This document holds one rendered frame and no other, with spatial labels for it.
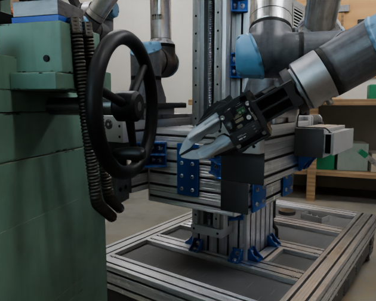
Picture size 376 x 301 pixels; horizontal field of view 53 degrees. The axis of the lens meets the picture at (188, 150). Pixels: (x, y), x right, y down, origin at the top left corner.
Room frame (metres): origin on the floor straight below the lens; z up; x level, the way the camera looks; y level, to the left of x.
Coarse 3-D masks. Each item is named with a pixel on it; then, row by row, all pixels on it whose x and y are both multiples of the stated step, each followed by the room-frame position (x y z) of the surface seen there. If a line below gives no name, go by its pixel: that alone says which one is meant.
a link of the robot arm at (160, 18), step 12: (156, 0) 1.55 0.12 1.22; (168, 0) 1.56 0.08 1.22; (156, 12) 1.55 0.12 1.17; (168, 12) 1.56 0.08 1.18; (156, 24) 1.55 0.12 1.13; (168, 24) 1.56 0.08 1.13; (156, 36) 1.55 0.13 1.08; (168, 36) 1.56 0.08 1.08; (168, 48) 1.54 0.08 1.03; (168, 60) 1.51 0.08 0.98; (168, 72) 1.55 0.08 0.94
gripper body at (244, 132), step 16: (288, 80) 0.53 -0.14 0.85; (240, 96) 0.53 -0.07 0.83; (272, 96) 0.54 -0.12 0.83; (288, 96) 0.51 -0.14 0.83; (224, 112) 0.54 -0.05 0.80; (240, 112) 0.54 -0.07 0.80; (256, 112) 0.52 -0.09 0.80; (272, 112) 0.54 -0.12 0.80; (304, 112) 0.55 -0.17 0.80; (240, 128) 0.55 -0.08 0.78; (256, 128) 0.53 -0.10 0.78; (240, 144) 0.55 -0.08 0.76
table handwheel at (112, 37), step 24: (96, 48) 0.65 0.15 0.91; (144, 48) 0.80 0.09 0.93; (96, 72) 0.62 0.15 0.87; (144, 72) 0.81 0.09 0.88; (96, 96) 0.61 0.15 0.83; (120, 96) 0.73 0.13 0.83; (96, 120) 0.61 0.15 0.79; (120, 120) 0.74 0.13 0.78; (96, 144) 0.62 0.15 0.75; (144, 144) 0.83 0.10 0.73; (120, 168) 0.68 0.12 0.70
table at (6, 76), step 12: (0, 60) 0.66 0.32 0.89; (12, 60) 0.69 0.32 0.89; (0, 72) 0.66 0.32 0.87; (12, 72) 0.69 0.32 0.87; (24, 72) 0.68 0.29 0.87; (36, 72) 0.67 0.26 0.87; (48, 72) 0.66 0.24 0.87; (60, 72) 0.68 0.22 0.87; (108, 72) 1.04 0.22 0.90; (0, 84) 0.66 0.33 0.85; (12, 84) 0.68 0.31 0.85; (24, 84) 0.67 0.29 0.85; (36, 84) 0.67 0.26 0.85; (48, 84) 0.66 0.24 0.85; (60, 84) 0.67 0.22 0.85; (72, 84) 0.71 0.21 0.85; (108, 84) 1.04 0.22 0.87
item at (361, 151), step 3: (360, 150) 2.30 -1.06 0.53; (363, 150) 2.29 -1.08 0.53; (360, 153) 2.30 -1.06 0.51; (363, 153) 2.29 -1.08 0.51; (366, 153) 2.29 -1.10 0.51; (363, 156) 2.29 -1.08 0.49; (366, 156) 2.29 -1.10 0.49; (369, 156) 2.28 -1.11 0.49; (369, 159) 2.28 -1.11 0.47; (372, 159) 2.28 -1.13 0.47; (372, 162) 2.28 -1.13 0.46; (375, 162) 2.27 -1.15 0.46; (375, 165) 2.27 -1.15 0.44
